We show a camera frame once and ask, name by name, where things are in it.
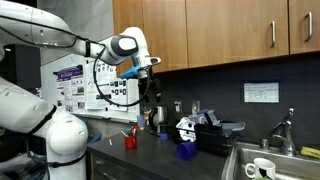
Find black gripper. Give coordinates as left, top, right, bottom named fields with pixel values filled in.
left=137, top=67, right=163, bottom=103

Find red cup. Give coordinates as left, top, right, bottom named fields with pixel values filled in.
left=124, top=135, right=138, bottom=150

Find light blue plastic cup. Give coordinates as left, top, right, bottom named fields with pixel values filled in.
left=136, top=114, right=147, bottom=130

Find large blue plastic cup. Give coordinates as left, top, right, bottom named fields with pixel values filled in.
left=175, top=141, right=198, bottom=161

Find steel electric kettle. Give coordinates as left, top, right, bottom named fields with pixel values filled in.
left=148, top=105, right=169, bottom=134

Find medium wooden cabinet door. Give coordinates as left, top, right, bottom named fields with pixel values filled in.
left=142, top=0, right=189, bottom=74

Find narrow wooden cabinet door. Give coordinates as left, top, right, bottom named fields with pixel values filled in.
left=112, top=0, right=145, bottom=78

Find purple header poster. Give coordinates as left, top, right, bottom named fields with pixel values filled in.
left=54, top=64, right=86, bottom=113

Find black dish rack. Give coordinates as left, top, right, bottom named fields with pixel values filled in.
left=194, top=119, right=242, bottom=156

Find dark base cabinet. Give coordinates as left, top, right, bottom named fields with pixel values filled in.
left=87, top=151, right=158, bottom=180

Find grey plastic container lid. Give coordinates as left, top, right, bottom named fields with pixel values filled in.
left=218, top=121, right=246, bottom=133

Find wide wooden cabinet door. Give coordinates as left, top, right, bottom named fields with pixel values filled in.
left=185, top=0, right=290, bottom=69

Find small metal sink knob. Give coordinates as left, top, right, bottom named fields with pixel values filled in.
left=260, top=138, right=270, bottom=151

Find white mug black print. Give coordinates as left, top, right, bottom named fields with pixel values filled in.
left=244, top=157, right=277, bottom=180

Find chrome sink faucet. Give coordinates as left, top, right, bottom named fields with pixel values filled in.
left=269, top=107, right=298, bottom=158

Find stainless steel sink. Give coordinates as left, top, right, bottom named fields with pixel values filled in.
left=221, top=141, right=320, bottom=180

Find yellow sponge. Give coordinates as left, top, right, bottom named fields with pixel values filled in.
left=300, top=146, right=320, bottom=160

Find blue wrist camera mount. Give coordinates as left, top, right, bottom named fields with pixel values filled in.
left=120, top=64, right=144, bottom=80

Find wall power outlet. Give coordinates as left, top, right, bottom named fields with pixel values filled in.
left=191, top=100, right=201, bottom=116
left=173, top=100, right=183, bottom=115

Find white paper wall sign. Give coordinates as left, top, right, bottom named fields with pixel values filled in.
left=243, top=82, right=280, bottom=104

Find silver cabinet handle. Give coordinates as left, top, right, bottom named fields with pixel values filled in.
left=305, top=11, right=314, bottom=43
left=270, top=20, right=277, bottom=48

